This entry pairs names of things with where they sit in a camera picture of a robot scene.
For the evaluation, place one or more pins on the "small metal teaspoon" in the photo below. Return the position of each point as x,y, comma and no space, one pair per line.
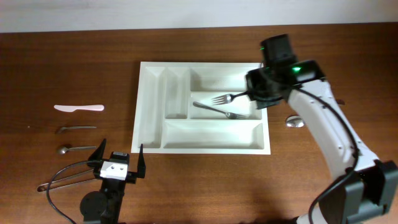
67,128
63,149

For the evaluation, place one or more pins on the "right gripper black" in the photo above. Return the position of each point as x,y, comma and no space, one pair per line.
261,97

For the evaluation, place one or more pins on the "white cutlery tray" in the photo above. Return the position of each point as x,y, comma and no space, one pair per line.
166,122

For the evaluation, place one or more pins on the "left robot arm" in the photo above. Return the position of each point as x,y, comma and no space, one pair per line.
104,205

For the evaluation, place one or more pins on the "large metal spoon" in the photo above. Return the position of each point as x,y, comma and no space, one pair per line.
340,102
294,121

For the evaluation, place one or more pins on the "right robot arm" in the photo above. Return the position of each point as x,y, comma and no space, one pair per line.
363,187

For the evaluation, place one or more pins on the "metal tongs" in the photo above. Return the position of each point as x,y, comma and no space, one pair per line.
67,181

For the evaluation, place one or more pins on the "white handled fork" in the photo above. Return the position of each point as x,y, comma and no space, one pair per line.
229,115

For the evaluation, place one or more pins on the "metal fork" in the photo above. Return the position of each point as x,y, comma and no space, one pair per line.
227,98

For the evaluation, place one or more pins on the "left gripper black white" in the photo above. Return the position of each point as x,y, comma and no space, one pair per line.
133,177

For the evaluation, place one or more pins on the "pink plastic knife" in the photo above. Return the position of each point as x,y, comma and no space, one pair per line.
70,109

